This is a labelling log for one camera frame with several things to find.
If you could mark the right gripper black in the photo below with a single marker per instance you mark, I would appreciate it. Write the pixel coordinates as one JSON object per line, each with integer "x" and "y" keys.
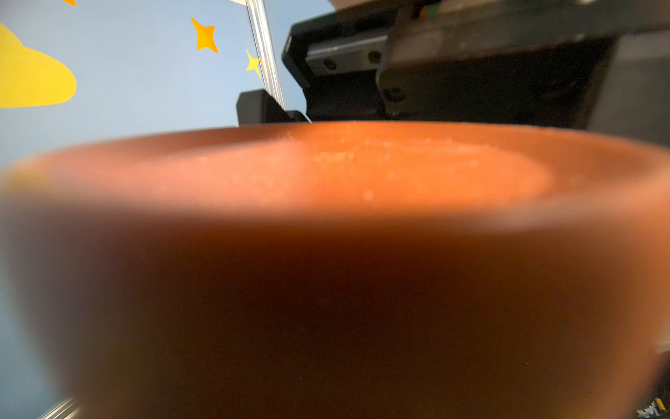
{"x": 601, "y": 66}

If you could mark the red lid oatmeal jar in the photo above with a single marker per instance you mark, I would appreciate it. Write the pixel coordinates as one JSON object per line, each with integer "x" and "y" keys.
{"x": 345, "y": 270}

